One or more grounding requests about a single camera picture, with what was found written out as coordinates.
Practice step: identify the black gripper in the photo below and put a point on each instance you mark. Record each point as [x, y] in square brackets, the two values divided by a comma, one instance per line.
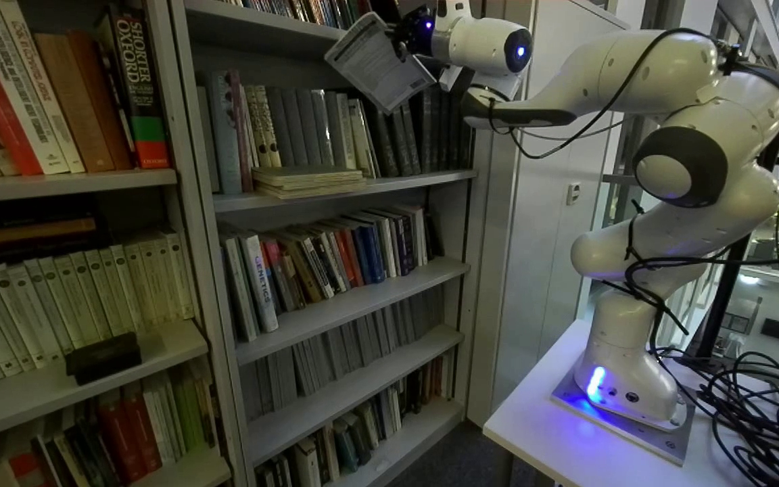
[416, 31]

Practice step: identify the grey hardcover book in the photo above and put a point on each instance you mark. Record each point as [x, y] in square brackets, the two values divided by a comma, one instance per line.
[375, 66]

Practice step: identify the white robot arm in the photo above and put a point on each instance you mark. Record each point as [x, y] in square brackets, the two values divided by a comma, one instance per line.
[716, 115]

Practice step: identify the pile of flat books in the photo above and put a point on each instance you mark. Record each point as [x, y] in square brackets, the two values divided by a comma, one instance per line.
[285, 185]

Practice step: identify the brown hardcover book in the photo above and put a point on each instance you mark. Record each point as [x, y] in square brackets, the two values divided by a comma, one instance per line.
[86, 98]

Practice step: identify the grey metal bookshelf right unit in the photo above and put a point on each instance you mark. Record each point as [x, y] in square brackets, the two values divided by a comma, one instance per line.
[342, 316]

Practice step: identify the grey metal bookshelf unit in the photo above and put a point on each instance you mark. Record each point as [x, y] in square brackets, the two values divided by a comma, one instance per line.
[98, 254]
[342, 316]

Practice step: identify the grey metal bookshelf left unit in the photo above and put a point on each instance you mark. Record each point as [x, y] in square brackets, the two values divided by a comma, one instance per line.
[98, 254]

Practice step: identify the black box on shelf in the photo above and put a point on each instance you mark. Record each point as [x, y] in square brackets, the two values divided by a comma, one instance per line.
[105, 358]

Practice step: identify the white robot table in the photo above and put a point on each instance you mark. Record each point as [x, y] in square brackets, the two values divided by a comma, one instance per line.
[731, 435]

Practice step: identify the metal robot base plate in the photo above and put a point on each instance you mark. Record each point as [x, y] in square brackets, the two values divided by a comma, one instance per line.
[624, 419]

